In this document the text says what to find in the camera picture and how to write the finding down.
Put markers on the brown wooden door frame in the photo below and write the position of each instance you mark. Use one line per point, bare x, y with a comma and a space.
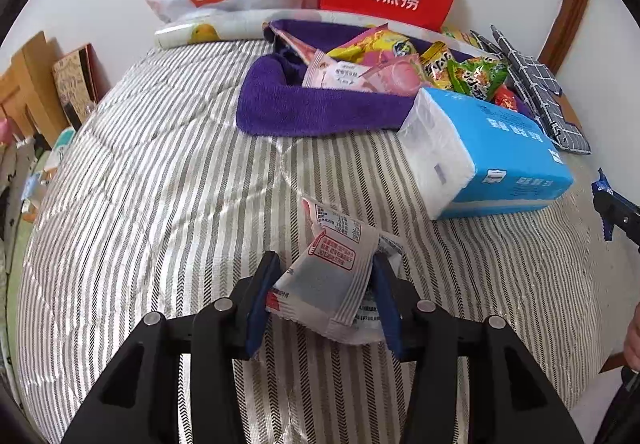
567, 8

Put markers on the white red snack packet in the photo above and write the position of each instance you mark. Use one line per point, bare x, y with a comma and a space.
330, 274

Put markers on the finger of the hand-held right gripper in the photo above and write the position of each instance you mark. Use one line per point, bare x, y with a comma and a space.
620, 214

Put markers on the pale pink snack packet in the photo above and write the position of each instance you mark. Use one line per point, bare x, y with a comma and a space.
395, 78

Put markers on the teal white tube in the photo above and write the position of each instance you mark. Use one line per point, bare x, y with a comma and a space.
60, 143

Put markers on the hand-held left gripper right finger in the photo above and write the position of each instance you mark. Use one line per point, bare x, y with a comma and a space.
387, 309

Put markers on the yellow drink packet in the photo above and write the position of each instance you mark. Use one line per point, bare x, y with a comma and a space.
457, 36

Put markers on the yellow pink snack packet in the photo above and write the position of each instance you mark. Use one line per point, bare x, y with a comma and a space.
375, 43

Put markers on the grey checkered star cloth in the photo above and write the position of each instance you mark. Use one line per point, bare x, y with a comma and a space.
540, 78

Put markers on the wooden headboard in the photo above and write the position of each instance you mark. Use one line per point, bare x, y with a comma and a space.
30, 73

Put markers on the green snack packet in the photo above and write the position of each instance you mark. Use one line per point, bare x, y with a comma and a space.
475, 73

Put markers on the dark cloth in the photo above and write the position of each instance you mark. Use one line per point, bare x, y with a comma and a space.
620, 409

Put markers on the brown book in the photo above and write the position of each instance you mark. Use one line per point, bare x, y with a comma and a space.
75, 78

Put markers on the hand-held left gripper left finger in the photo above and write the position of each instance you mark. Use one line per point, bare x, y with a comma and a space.
257, 319

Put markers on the long red pink snack packet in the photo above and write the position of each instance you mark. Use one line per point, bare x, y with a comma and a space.
300, 46

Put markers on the blue tissue pack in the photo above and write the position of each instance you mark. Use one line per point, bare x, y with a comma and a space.
500, 158

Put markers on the purple towel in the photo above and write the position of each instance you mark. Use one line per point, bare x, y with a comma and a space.
310, 108

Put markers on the small red candy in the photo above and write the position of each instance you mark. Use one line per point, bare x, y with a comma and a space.
506, 98

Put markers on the person's right forearm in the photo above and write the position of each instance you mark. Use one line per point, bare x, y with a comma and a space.
633, 339

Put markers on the small blue white box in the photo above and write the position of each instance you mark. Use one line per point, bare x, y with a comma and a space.
32, 189

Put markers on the pastel cartoon print pillow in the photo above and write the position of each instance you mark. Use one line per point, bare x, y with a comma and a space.
10, 184

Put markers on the white fruit print roll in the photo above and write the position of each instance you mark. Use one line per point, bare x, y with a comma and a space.
200, 33

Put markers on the pink white snack packet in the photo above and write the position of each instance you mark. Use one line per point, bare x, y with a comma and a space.
332, 73

